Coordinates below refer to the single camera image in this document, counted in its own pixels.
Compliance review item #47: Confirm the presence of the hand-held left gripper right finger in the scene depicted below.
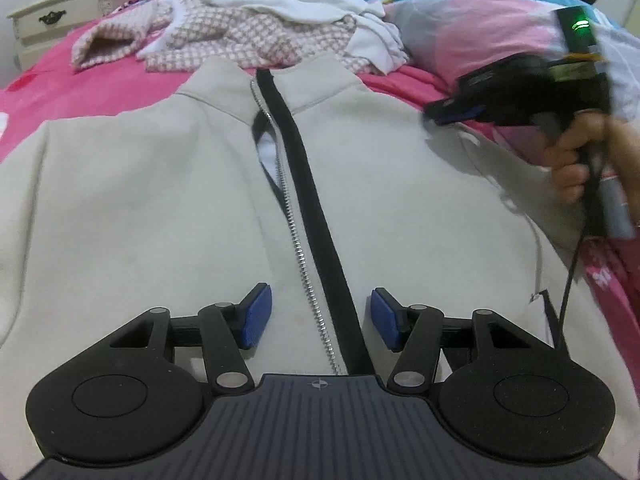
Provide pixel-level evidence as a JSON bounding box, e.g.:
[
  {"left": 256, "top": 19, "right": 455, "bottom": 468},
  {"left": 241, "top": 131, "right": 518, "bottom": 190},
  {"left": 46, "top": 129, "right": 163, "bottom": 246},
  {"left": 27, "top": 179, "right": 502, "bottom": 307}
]
[{"left": 369, "top": 287, "right": 534, "bottom": 396}]

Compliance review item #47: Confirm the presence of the pink and white quilt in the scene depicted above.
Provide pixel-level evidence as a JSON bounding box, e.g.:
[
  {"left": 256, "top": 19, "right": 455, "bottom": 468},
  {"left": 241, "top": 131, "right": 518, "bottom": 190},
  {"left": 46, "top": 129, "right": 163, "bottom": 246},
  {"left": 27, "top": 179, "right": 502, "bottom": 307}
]
[{"left": 385, "top": 0, "right": 640, "bottom": 167}]

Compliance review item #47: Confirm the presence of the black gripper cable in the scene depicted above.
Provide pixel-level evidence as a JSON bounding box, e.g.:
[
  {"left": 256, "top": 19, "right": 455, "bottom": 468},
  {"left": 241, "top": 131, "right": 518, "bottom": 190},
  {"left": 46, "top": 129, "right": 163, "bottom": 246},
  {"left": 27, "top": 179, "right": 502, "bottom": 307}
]
[{"left": 552, "top": 200, "right": 594, "bottom": 349}]

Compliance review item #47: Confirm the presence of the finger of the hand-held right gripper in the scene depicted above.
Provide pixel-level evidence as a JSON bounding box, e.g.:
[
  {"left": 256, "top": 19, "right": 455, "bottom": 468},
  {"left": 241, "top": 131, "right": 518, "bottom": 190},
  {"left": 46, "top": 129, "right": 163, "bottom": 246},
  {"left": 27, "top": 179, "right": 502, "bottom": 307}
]
[{"left": 424, "top": 96, "right": 485, "bottom": 127}]

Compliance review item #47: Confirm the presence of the person's right hand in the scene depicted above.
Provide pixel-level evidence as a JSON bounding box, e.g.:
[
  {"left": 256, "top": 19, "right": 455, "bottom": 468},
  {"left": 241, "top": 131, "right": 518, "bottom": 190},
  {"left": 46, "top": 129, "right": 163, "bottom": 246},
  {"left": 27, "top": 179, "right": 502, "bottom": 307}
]
[{"left": 545, "top": 112, "right": 640, "bottom": 226}]

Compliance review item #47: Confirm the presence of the beige zip jacket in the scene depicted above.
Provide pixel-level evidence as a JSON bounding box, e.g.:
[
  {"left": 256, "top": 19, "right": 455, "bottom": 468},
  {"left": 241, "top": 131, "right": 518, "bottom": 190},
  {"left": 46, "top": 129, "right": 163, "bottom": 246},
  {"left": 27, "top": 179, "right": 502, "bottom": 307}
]
[{"left": 0, "top": 55, "right": 601, "bottom": 411}]

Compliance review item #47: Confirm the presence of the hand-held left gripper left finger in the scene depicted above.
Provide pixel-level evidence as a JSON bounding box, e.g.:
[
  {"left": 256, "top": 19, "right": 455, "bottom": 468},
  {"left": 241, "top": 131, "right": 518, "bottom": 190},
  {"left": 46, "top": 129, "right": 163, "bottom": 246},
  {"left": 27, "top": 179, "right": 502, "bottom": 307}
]
[{"left": 109, "top": 282, "right": 274, "bottom": 395}]

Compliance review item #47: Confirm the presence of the cream nightstand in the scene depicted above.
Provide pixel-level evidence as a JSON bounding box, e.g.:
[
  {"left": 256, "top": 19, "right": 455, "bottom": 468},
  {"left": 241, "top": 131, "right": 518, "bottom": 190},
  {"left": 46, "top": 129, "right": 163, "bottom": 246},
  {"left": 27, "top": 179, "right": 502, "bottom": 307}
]
[{"left": 6, "top": 0, "right": 161, "bottom": 69}]

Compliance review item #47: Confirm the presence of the pink floral bed blanket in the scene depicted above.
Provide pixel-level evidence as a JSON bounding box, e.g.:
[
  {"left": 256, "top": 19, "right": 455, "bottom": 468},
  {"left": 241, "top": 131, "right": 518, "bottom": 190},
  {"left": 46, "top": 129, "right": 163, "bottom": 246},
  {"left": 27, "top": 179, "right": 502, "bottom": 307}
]
[{"left": 0, "top": 0, "right": 640, "bottom": 361}]

